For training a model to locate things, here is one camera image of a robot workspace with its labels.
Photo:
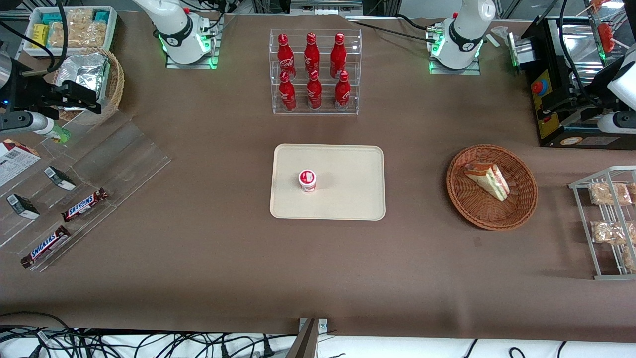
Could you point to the clear acrylic bottle rack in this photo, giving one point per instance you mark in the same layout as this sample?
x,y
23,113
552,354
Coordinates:
x,y
357,74

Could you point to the clear acrylic display stand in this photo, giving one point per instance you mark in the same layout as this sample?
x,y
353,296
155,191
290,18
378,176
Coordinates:
x,y
124,154

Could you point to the snickers chocolate bar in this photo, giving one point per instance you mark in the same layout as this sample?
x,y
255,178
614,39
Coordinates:
x,y
45,247
84,205

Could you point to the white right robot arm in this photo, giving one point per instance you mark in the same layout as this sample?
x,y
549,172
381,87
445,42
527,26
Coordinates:
x,y
181,35

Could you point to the red cola bottle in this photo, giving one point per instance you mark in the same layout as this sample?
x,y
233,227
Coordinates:
x,y
311,52
314,94
342,94
284,52
286,94
338,52

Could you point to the red emergency stop button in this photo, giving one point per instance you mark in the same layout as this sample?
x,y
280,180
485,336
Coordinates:
x,y
537,87

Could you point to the small black white box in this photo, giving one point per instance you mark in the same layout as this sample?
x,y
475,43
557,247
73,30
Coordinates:
x,y
23,207
59,178

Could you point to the red white yogurt cup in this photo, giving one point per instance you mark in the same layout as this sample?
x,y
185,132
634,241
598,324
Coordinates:
x,y
307,180

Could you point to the green capped object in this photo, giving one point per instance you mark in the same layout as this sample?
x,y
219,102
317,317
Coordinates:
x,y
60,134

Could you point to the red white paper box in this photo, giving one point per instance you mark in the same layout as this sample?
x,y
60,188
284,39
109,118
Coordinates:
x,y
15,161

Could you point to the yellow snack box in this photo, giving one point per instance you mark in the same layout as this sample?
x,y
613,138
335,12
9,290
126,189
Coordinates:
x,y
40,36

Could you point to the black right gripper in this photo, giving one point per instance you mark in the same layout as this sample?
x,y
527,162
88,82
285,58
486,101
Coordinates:
x,y
31,93

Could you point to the tan wicker basket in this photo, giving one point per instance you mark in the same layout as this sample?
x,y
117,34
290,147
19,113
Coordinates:
x,y
117,84

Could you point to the white plastic bin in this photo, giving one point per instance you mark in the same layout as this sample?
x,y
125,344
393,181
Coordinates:
x,y
112,30

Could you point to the metal table bracket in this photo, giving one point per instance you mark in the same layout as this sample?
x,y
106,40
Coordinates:
x,y
310,340

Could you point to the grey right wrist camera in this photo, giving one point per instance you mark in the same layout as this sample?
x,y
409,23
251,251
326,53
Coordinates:
x,y
25,123

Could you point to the red sausage on skewer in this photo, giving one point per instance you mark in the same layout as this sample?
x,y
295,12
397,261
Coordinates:
x,y
606,37

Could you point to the black hot food display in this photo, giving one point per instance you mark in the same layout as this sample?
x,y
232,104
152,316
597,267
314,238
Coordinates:
x,y
551,124

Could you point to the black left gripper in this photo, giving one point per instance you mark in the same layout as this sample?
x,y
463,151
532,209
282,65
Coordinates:
x,y
585,97

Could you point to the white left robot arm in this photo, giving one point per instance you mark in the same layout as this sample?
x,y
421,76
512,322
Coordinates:
x,y
462,35

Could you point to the clear bag of rice crackers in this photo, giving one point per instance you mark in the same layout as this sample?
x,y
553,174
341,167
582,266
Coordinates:
x,y
79,30

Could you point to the triangle sandwich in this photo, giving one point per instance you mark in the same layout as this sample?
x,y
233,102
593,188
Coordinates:
x,y
489,179

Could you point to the silver foil bag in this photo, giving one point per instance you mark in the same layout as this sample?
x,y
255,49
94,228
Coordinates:
x,y
84,69

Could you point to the brown wicker basket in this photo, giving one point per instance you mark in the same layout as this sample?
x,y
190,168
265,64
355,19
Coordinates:
x,y
472,204

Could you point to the beige plastic tray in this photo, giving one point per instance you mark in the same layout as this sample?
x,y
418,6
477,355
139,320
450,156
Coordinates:
x,y
348,189

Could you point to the clear plastic wrapper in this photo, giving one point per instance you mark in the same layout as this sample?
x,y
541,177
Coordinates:
x,y
501,35

